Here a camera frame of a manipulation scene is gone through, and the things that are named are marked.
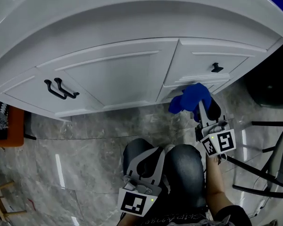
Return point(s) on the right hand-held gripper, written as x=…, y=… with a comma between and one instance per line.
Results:
x=224, y=142

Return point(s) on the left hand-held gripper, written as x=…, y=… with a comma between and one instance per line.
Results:
x=132, y=202

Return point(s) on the blue cloth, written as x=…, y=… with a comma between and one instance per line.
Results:
x=191, y=98

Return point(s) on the large white drawer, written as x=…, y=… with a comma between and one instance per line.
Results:
x=193, y=65

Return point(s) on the person's left forearm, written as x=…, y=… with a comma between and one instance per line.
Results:
x=129, y=220

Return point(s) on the person's right forearm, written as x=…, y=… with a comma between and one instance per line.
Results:
x=214, y=180

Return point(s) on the person's left leg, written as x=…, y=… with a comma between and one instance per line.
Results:
x=132, y=149

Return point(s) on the person's leg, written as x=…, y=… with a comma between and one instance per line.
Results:
x=186, y=168
x=132, y=149

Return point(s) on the white shoe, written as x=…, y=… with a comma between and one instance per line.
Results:
x=170, y=147

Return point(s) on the person's right leg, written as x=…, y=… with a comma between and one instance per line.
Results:
x=186, y=168

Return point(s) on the person's black lace-print shirt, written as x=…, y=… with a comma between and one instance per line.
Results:
x=179, y=220

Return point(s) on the white cabinet door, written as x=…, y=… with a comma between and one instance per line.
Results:
x=26, y=91
x=113, y=74

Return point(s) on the white vanity cabinet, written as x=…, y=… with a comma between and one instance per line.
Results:
x=132, y=13

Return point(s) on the orange sofa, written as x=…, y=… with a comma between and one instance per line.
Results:
x=16, y=131

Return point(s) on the wooden stool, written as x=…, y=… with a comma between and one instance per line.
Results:
x=5, y=185

